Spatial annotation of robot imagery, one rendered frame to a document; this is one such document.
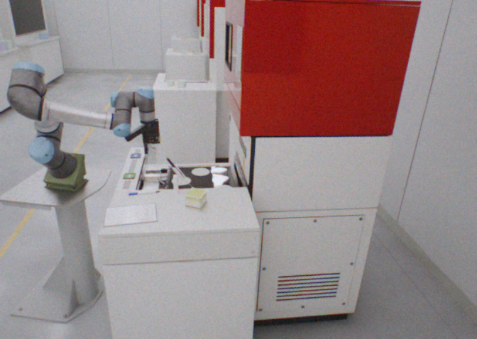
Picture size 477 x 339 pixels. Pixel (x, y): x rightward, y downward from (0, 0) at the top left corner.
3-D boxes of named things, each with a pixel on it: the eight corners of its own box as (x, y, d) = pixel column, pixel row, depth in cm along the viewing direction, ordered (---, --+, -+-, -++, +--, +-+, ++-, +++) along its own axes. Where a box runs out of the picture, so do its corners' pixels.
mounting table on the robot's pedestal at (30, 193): (1, 220, 191) (-4, 198, 186) (52, 182, 232) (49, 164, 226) (82, 230, 186) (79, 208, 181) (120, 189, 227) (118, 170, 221)
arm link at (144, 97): (135, 85, 171) (155, 85, 172) (138, 108, 175) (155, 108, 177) (133, 89, 164) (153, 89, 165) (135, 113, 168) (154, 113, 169)
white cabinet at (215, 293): (228, 263, 272) (232, 163, 239) (248, 389, 184) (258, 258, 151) (140, 268, 263) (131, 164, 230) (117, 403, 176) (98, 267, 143)
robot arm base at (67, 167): (45, 176, 197) (34, 169, 188) (56, 151, 203) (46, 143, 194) (70, 181, 195) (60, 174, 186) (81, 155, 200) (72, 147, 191)
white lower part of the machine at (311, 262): (311, 242, 299) (324, 149, 266) (353, 323, 225) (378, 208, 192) (226, 246, 290) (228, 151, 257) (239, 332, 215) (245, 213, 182)
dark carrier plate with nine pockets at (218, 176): (229, 167, 214) (229, 166, 214) (237, 196, 183) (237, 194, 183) (170, 168, 210) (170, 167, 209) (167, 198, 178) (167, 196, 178)
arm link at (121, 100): (108, 108, 162) (133, 108, 163) (110, 87, 166) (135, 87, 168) (112, 117, 169) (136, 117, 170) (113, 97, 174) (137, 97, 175)
